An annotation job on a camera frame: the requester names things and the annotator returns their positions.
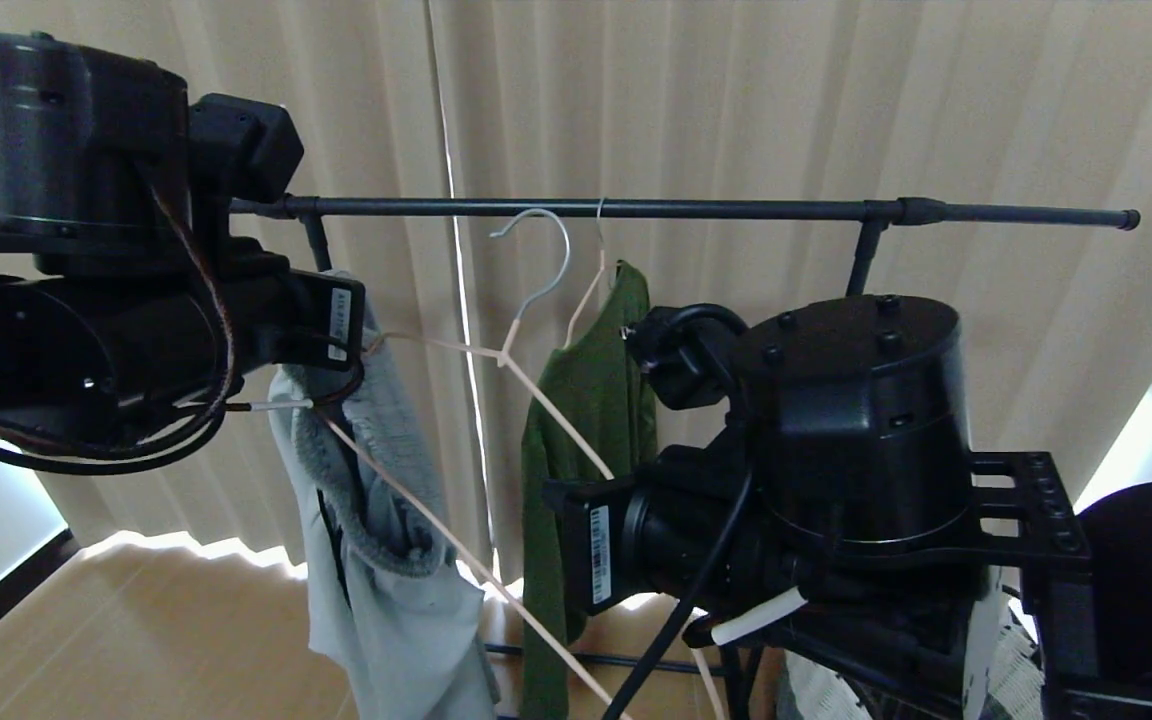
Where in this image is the black clothes rack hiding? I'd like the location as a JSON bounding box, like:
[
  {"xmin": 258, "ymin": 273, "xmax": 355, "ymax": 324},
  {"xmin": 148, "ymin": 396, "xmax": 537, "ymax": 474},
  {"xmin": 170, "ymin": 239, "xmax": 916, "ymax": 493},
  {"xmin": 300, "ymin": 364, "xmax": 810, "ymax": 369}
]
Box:
[{"xmin": 231, "ymin": 196, "xmax": 1141, "ymax": 720}]

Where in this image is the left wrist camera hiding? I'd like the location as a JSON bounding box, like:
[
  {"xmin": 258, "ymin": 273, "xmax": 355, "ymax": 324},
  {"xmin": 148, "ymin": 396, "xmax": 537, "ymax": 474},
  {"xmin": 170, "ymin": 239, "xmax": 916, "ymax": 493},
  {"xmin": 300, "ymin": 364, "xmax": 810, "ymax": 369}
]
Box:
[{"xmin": 186, "ymin": 93, "xmax": 305, "ymax": 251}]

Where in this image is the pink clothes hanger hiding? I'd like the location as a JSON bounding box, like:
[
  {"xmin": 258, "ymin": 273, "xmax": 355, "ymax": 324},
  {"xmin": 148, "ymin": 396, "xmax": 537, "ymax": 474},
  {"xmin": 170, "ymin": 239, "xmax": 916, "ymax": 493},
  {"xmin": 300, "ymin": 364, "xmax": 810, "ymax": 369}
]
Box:
[
  {"xmin": 562, "ymin": 197, "xmax": 627, "ymax": 351},
  {"xmin": 314, "ymin": 208, "xmax": 729, "ymax": 720}
]

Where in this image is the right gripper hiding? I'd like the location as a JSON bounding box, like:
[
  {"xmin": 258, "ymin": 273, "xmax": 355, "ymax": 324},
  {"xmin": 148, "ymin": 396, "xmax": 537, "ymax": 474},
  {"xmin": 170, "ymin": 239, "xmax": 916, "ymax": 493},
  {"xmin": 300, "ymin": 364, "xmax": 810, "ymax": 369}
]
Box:
[{"xmin": 541, "ymin": 445, "xmax": 799, "ymax": 617}]

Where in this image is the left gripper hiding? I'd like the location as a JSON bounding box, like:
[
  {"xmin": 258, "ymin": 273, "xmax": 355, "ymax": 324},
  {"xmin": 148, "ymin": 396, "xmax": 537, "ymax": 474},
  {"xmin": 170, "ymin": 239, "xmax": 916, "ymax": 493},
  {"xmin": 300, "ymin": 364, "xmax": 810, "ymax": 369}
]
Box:
[{"xmin": 0, "ymin": 268, "xmax": 367, "ymax": 443}]

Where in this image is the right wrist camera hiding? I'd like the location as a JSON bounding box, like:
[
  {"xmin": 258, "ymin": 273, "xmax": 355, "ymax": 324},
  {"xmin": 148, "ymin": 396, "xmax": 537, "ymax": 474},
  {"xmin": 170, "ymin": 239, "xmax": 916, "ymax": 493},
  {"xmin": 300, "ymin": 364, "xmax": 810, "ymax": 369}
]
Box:
[{"xmin": 624, "ymin": 305, "xmax": 747, "ymax": 411}]

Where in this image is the white laundry basket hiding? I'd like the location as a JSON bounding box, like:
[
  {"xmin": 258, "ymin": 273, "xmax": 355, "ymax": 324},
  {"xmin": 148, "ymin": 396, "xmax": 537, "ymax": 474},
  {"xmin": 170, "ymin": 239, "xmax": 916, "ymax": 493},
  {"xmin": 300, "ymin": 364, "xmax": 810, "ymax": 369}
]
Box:
[{"xmin": 781, "ymin": 600, "xmax": 1047, "ymax": 720}]

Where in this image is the pale grey garment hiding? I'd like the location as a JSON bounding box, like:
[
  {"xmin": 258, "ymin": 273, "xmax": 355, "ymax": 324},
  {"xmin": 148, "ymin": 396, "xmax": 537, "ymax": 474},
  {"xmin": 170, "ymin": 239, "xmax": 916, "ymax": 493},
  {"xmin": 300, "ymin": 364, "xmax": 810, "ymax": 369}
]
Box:
[{"xmin": 266, "ymin": 270, "xmax": 502, "ymax": 720}]

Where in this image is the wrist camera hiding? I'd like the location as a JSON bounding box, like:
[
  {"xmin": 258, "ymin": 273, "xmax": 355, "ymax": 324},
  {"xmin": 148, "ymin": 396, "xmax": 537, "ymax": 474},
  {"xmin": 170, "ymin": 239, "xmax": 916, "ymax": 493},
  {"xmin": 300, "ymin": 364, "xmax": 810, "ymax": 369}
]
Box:
[
  {"xmin": 624, "ymin": 305, "xmax": 747, "ymax": 411},
  {"xmin": 186, "ymin": 93, "xmax": 305, "ymax": 251}
]

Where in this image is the beige curtain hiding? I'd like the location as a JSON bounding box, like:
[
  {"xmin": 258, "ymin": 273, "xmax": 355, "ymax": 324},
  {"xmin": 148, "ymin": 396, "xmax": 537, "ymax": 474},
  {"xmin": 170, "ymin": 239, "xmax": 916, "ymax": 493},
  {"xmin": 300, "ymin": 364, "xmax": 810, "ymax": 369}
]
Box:
[{"xmin": 0, "ymin": 0, "xmax": 1152, "ymax": 601}]

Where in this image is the green long-sleeved shirt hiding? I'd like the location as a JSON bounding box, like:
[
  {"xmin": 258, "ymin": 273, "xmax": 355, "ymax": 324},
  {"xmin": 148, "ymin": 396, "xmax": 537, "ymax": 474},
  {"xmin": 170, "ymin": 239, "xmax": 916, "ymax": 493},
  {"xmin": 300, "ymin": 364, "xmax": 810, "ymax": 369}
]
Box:
[{"xmin": 521, "ymin": 260, "xmax": 659, "ymax": 720}]

